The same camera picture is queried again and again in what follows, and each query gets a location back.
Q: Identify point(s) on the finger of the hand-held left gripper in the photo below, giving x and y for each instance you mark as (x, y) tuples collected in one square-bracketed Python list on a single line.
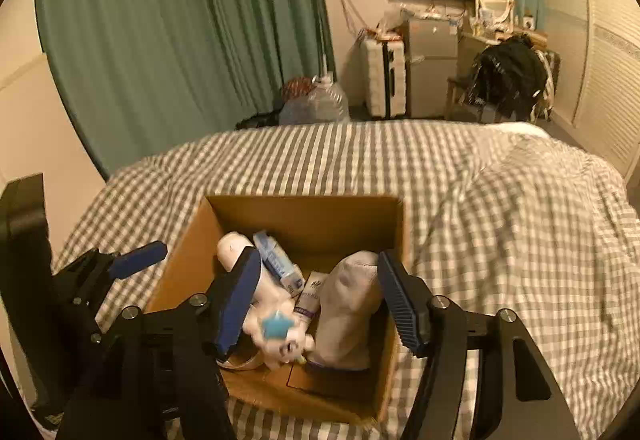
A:
[(142, 257), (90, 317)]

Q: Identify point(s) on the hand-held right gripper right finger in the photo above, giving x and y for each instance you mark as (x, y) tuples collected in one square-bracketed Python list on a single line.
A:
[(400, 305)]

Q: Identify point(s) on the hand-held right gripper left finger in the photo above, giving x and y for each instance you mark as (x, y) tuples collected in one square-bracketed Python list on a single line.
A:
[(237, 310)]

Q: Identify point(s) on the white tape roll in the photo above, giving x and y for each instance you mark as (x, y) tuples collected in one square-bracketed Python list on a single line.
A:
[(247, 363)]

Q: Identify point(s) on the white toy figure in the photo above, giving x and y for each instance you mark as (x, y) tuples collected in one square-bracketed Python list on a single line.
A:
[(280, 351)]

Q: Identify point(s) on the blue tissue packet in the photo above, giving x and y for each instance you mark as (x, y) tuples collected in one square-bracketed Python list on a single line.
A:
[(280, 265)]

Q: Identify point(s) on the white cream tube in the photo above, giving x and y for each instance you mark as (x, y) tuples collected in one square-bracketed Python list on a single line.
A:
[(310, 296)]

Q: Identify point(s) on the brown cardboard box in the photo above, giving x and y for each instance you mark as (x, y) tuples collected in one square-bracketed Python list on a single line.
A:
[(310, 220)]

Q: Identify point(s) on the checked blanket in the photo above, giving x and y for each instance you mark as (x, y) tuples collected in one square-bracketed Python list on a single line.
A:
[(500, 220)]

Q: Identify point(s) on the white bed sheet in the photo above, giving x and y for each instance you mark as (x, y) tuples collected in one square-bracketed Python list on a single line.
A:
[(522, 130)]

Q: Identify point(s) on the clear plastic bag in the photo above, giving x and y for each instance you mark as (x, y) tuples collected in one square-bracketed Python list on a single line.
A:
[(315, 105), (390, 24)]

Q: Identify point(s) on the white suitcase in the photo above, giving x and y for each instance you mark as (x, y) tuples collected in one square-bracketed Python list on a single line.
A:
[(375, 80)]

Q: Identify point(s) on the dark patterned bag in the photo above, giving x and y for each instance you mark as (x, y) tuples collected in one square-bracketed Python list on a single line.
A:
[(296, 88)]

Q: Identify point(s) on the grey small fridge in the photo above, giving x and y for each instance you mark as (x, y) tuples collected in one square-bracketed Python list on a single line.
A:
[(432, 70)]

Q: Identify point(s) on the wide green curtain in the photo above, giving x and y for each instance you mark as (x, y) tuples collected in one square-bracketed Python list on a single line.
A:
[(175, 20)]

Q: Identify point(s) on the wooden dressing table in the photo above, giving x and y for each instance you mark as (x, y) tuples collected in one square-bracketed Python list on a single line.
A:
[(472, 43)]

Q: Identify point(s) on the striped chair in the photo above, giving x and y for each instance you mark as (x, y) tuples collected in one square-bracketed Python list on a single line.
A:
[(552, 70)]

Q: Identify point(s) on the white louvred wardrobe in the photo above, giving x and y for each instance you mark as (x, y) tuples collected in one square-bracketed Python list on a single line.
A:
[(600, 45)]

